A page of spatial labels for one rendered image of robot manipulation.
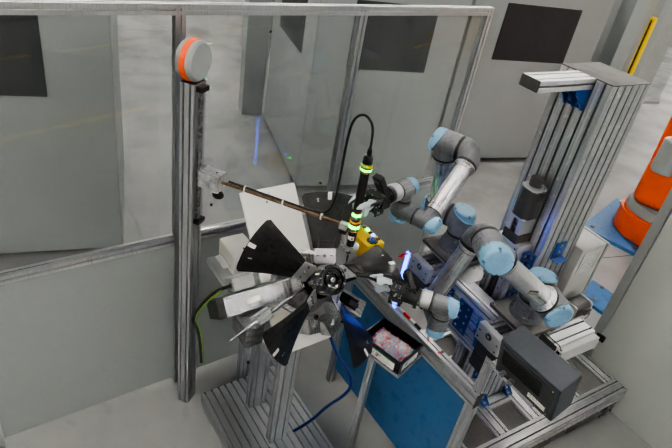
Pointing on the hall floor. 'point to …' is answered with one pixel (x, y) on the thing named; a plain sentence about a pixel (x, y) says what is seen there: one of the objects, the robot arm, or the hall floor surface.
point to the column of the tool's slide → (188, 239)
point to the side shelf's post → (241, 361)
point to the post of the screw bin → (360, 402)
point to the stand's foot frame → (257, 418)
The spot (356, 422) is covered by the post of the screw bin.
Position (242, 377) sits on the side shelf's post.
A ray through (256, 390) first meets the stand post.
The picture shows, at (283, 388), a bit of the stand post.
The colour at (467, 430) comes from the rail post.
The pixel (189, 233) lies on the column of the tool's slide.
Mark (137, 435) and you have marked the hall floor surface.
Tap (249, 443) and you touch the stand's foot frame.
